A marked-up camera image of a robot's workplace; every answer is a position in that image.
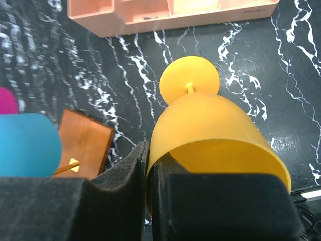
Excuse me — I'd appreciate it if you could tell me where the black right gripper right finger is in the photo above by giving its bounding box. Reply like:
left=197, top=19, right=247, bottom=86
left=151, top=154, right=303, bottom=240

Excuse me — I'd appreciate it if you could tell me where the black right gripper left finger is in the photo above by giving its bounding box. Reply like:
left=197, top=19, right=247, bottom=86
left=1, top=141, right=149, bottom=240

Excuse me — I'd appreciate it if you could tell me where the yellow wine glass front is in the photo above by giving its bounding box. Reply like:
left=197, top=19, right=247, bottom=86
left=146, top=56, right=292, bottom=207

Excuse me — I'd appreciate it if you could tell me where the blue wine glass front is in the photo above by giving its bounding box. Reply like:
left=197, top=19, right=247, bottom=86
left=1, top=113, right=62, bottom=177

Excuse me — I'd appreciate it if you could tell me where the wooden rack base board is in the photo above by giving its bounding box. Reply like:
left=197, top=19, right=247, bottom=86
left=54, top=110, right=115, bottom=180

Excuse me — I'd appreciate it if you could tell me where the magenta wine glass front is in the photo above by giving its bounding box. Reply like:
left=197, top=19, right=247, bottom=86
left=0, top=87, right=19, bottom=115

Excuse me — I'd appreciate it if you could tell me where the pink desk file organizer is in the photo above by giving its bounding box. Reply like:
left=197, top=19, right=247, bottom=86
left=67, top=0, right=278, bottom=38

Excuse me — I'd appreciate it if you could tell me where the gold wire wine glass rack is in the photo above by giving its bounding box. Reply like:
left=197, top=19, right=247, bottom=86
left=53, top=158, right=80, bottom=176

